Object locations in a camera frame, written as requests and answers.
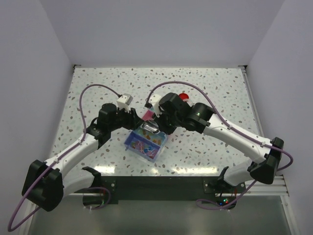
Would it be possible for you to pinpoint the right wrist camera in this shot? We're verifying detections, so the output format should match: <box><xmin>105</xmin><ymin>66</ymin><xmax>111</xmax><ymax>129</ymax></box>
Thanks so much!
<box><xmin>148</xmin><ymin>94</ymin><xmax>162</xmax><ymax>117</ymax></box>

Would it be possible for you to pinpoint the purple candy bin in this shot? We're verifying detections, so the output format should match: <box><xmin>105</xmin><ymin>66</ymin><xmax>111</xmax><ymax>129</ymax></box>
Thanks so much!
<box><xmin>124</xmin><ymin>132</ymin><xmax>165</xmax><ymax>163</ymax></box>

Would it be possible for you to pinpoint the red jar lid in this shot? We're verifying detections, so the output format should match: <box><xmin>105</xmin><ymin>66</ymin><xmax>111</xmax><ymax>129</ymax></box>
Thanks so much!
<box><xmin>179</xmin><ymin>93</ymin><xmax>189</xmax><ymax>100</ymax></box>

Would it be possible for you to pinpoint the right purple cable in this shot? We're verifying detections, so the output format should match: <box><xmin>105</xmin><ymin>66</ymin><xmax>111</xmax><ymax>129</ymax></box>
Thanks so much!
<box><xmin>146</xmin><ymin>81</ymin><xmax>294</xmax><ymax>211</ymax></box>

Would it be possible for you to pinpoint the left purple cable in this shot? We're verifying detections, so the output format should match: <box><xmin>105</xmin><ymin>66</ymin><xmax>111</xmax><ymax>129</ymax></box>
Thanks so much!
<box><xmin>6</xmin><ymin>84</ymin><xmax>122</xmax><ymax>232</ymax></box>

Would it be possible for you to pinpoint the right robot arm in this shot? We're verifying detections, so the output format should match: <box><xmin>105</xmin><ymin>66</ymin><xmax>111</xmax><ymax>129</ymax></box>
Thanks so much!
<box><xmin>149</xmin><ymin>93</ymin><xmax>284</xmax><ymax>192</ymax></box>

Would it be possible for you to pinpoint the pink candy bin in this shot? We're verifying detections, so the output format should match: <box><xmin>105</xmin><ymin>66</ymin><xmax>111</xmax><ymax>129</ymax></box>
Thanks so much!
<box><xmin>142</xmin><ymin>110</ymin><xmax>155</xmax><ymax>121</ymax></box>

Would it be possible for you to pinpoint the purple cable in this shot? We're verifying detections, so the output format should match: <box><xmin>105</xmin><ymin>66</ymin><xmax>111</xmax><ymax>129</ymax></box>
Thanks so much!
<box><xmin>146</xmin><ymin>81</ymin><xmax>294</xmax><ymax>211</ymax></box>
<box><xmin>6</xmin><ymin>84</ymin><xmax>122</xmax><ymax>232</ymax></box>

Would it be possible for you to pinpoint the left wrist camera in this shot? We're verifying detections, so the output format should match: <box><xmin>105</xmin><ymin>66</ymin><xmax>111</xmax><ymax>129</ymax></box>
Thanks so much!
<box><xmin>116</xmin><ymin>94</ymin><xmax>133</xmax><ymax>112</ymax></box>

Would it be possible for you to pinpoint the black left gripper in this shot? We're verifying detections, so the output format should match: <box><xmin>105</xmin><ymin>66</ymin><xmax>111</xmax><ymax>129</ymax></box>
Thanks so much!
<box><xmin>109</xmin><ymin>105</ymin><xmax>144</xmax><ymax>131</ymax></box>

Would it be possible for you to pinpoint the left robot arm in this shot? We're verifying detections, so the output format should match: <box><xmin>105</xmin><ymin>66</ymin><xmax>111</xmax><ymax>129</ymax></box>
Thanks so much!
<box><xmin>22</xmin><ymin>103</ymin><xmax>144</xmax><ymax>212</ymax></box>

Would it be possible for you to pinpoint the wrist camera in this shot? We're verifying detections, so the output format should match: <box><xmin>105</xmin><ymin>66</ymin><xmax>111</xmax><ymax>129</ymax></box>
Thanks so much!
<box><xmin>148</xmin><ymin>94</ymin><xmax>162</xmax><ymax>117</ymax></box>
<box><xmin>116</xmin><ymin>94</ymin><xmax>133</xmax><ymax>112</ymax></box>

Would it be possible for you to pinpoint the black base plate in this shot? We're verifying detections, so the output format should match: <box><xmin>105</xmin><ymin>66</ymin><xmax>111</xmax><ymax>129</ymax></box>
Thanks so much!
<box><xmin>72</xmin><ymin>175</ymin><xmax>247</xmax><ymax>212</ymax></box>

